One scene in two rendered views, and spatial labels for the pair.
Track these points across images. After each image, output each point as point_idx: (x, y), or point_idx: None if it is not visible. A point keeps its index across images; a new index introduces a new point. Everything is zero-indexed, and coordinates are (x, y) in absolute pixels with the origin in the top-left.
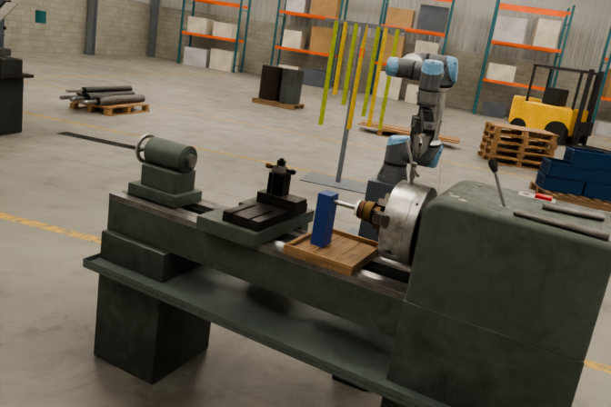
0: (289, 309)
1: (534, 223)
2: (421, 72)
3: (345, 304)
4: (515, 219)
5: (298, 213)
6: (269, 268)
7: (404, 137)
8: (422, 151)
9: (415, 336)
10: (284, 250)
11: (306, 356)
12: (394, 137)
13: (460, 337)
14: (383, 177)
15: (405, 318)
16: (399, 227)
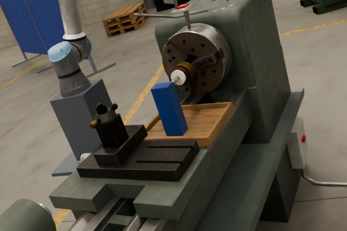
0: None
1: None
2: None
3: (237, 133)
4: None
5: None
6: (208, 174)
7: (67, 42)
8: (177, 1)
9: (264, 101)
10: (210, 142)
11: (271, 177)
12: (63, 47)
13: (269, 79)
14: (81, 86)
15: (259, 96)
16: (226, 49)
